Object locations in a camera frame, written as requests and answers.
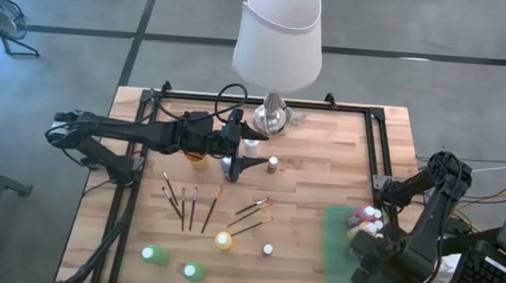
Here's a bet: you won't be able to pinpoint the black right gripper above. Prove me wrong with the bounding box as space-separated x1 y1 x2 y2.
348 232 410 283

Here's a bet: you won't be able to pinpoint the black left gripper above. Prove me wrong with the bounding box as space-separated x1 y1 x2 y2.
207 105 275 187

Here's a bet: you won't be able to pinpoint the large pink paint bottle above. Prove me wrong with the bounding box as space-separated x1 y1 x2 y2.
346 203 378 229

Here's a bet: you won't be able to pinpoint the pale bristle silver ferrule paintbrush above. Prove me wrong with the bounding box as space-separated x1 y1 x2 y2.
234 195 272 219

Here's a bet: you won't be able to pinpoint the thin orange bristle paintbrush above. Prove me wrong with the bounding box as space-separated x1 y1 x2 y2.
229 214 275 241

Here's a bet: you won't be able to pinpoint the large white paint bottle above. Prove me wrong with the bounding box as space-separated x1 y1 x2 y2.
242 138 262 160

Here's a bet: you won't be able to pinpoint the small ochre paint bottle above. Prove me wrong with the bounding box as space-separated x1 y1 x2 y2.
266 154 280 175

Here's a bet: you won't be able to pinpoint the large purple paint bottle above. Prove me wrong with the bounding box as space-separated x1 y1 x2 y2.
218 154 235 177

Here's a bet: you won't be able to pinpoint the light green paint bottle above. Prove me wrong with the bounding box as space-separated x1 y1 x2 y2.
181 260 207 283
140 244 172 267

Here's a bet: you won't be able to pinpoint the teal plastic bin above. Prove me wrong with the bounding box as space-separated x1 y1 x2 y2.
317 203 397 283

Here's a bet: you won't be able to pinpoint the orange brush holder cup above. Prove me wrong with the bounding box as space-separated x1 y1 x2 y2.
182 151 211 171

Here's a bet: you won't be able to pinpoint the white papers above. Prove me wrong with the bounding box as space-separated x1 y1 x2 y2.
436 253 462 283

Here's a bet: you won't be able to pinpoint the black power strip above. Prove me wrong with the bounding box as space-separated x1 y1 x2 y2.
447 210 475 235

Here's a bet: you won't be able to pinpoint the silver table lamp white shade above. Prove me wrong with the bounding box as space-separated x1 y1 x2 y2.
225 0 328 141

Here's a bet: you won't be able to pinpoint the black aluminium table frame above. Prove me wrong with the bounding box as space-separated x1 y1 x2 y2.
59 80 458 283

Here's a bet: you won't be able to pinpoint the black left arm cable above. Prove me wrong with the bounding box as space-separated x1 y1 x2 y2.
144 77 250 135

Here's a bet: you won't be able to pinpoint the yellow cable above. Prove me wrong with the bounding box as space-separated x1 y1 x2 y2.
465 186 506 208

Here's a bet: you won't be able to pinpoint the white cable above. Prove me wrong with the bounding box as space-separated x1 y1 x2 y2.
470 159 506 177

